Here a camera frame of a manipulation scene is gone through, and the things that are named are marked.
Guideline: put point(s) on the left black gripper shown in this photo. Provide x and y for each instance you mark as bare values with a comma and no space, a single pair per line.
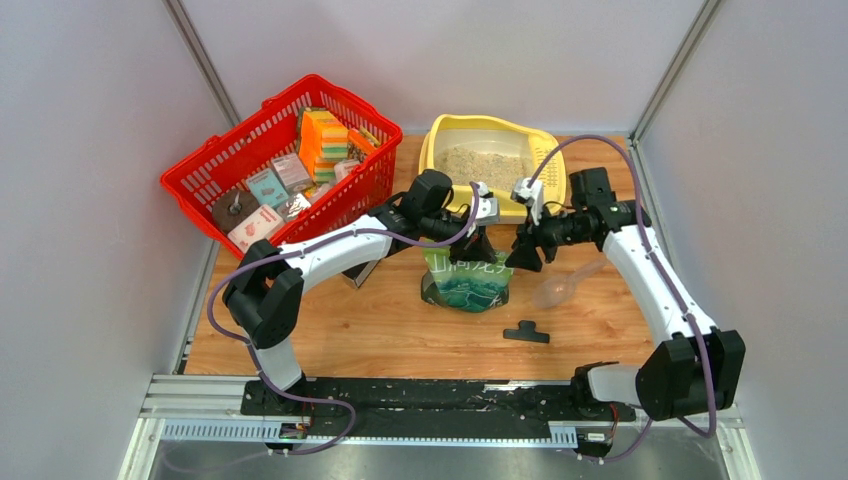
475,247

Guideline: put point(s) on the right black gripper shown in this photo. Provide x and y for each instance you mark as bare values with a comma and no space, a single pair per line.
525,255

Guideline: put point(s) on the green litter bag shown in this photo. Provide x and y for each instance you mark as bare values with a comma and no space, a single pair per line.
467,286

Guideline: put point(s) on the clear plastic scoop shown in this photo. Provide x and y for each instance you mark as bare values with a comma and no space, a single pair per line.
560,288

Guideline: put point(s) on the black bag clip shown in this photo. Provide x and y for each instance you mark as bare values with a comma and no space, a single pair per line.
526,331

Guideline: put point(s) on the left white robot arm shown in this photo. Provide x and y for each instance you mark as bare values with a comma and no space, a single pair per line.
263,296

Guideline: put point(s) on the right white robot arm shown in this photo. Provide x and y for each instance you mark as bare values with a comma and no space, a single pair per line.
695,366

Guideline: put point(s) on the yellow litter box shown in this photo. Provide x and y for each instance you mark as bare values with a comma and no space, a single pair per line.
485,149

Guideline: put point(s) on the dark brown box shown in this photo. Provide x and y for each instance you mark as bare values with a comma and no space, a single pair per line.
357,275

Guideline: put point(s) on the orange sponge stack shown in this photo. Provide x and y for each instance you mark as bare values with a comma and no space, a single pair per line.
325,142

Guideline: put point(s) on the grey pink packet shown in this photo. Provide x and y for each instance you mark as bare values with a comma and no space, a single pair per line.
292,173

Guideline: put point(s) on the pink white packet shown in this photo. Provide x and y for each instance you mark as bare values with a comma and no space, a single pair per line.
259,225

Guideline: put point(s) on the teal small packet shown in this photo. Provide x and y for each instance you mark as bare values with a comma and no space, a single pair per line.
267,188

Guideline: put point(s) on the brown round disc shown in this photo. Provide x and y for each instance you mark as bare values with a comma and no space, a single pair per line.
233,208

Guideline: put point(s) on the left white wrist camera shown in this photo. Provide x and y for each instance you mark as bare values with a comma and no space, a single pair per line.
485,208

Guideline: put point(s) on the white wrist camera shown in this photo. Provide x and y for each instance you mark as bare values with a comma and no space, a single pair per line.
530,193
485,208

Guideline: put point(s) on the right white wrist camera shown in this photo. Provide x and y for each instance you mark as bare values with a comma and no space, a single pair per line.
530,193

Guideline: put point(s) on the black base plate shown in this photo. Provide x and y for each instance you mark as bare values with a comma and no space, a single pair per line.
430,408

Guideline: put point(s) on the aluminium frame rail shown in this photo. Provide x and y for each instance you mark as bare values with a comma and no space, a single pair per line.
234,427

